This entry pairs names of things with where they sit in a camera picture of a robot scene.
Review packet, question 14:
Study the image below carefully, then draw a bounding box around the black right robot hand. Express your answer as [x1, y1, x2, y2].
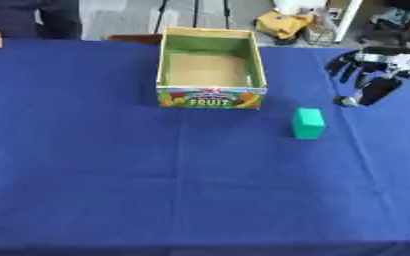
[324, 46, 410, 108]

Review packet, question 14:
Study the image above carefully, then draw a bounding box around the cardboard box with green inside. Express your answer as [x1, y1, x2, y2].
[154, 27, 270, 110]

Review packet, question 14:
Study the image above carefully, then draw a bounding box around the green rectangular block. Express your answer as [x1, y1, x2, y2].
[290, 107, 328, 140]

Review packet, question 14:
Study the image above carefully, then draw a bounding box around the clear plastic bag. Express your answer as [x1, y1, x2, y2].
[301, 9, 340, 46]

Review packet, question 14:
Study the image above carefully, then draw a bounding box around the yellow bag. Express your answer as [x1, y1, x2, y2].
[252, 9, 317, 46]

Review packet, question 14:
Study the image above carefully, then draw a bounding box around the black tripod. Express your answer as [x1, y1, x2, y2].
[152, 0, 235, 35]

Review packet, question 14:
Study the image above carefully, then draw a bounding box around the brown wooden chair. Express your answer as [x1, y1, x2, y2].
[105, 33, 165, 46]

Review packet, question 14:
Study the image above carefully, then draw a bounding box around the person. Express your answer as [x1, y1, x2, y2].
[0, 0, 83, 41]

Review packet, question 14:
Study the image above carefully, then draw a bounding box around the white post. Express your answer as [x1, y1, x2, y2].
[332, 0, 366, 43]

